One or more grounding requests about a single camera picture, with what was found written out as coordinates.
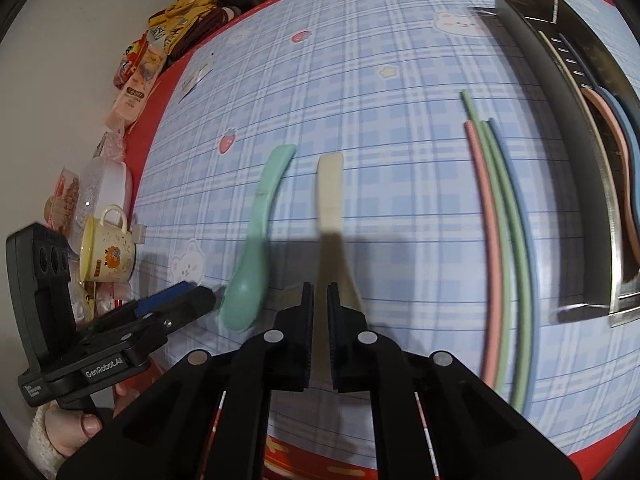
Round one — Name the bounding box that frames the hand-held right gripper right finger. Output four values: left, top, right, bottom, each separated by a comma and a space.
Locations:
327, 282, 583, 480

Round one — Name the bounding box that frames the yellow printed clothing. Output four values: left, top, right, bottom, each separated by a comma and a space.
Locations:
149, 0, 217, 54

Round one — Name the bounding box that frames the green spoon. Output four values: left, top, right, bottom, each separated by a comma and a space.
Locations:
218, 144, 297, 333

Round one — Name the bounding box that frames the red tablecloth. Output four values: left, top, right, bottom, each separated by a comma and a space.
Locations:
90, 0, 640, 480

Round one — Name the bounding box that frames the metal utensil tray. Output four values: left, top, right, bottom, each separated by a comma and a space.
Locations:
472, 0, 640, 328

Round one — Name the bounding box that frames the small paper label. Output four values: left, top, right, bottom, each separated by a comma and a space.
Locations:
180, 57, 216, 102

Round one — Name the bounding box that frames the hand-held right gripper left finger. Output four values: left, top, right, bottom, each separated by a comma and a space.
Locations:
57, 282, 316, 480

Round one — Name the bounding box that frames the pink snack packet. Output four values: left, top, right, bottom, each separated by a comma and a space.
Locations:
106, 72, 152, 127

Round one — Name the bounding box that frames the maroon clothing pile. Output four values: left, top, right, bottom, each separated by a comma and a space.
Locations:
170, 0, 297, 59

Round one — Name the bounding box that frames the person's left hand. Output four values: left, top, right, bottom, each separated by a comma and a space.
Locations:
46, 389, 141, 460

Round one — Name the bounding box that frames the person's left forearm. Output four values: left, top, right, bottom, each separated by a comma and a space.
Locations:
27, 405, 67, 480

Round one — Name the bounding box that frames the pink spoon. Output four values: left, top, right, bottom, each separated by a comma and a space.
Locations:
581, 87, 636, 221

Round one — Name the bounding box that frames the cream spoon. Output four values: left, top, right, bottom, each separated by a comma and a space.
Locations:
312, 152, 366, 391

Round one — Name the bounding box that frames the orange snack bag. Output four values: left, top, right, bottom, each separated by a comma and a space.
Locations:
115, 35, 167, 89

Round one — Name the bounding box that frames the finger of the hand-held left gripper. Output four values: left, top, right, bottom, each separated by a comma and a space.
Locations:
134, 281, 197, 319
150, 286, 217, 331

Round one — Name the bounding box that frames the yellow printed cup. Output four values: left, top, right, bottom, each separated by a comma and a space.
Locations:
79, 204, 137, 283

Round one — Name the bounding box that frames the clear lidded plastic bowl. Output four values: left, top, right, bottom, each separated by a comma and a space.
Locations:
75, 157, 134, 241

